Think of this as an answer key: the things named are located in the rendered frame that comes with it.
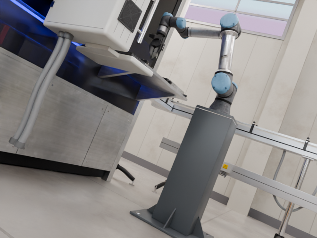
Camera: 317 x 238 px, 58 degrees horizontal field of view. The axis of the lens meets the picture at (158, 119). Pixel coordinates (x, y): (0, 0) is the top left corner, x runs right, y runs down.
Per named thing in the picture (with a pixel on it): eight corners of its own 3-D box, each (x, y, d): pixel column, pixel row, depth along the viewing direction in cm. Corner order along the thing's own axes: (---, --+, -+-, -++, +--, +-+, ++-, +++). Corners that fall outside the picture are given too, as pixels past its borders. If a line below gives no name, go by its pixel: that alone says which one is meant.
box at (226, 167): (217, 168, 275) (221, 159, 276) (219, 169, 279) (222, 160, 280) (229, 173, 268) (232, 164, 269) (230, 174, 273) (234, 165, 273)
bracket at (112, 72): (96, 75, 200) (104, 58, 201) (99, 77, 202) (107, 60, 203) (134, 87, 182) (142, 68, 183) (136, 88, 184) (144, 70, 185)
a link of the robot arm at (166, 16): (171, 12, 208) (161, 11, 212) (166, 25, 207) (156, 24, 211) (175, 17, 215) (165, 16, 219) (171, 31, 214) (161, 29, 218)
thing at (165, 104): (139, 89, 259) (146, 73, 260) (127, 86, 267) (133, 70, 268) (171, 111, 317) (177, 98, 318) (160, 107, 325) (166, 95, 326)
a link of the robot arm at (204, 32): (245, 31, 205) (183, 28, 227) (243, 23, 195) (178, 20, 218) (241, 46, 203) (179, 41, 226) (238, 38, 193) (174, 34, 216)
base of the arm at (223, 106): (230, 120, 196) (235, 107, 197) (227, 115, 183) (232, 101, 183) (209, 114, 203) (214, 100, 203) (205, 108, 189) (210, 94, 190)
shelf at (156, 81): (88, 51, 198) (89, 48, 198) (140, 88, 257) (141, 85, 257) (142, 64, 173) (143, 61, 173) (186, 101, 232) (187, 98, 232)
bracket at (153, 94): (135, 99, 242) (141, 85, 243) (137, 100, 245) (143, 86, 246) (168, 110, 224) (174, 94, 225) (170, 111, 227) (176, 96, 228)
